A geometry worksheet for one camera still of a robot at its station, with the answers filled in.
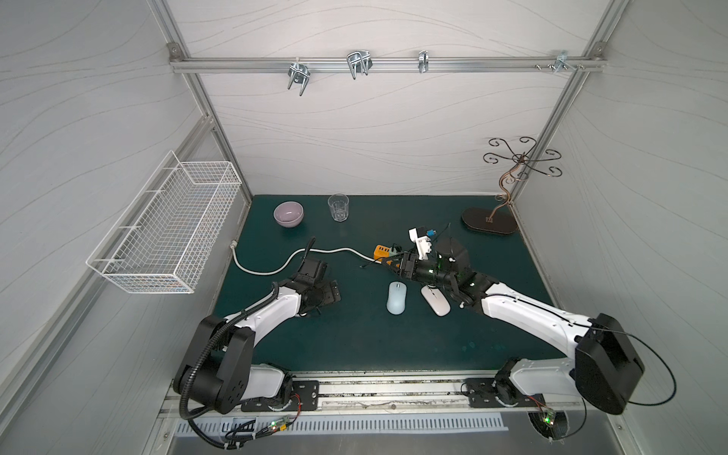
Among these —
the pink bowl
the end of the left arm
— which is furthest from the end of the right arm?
the pink bowl

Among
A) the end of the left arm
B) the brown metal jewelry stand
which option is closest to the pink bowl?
the end of the left arm

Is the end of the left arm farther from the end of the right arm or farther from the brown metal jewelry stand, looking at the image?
the brown metal jewelry stand

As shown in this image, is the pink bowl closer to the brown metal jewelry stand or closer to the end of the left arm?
the end of the left arm

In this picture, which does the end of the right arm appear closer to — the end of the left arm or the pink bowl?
the end of the left arm

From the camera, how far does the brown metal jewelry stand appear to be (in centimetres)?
90
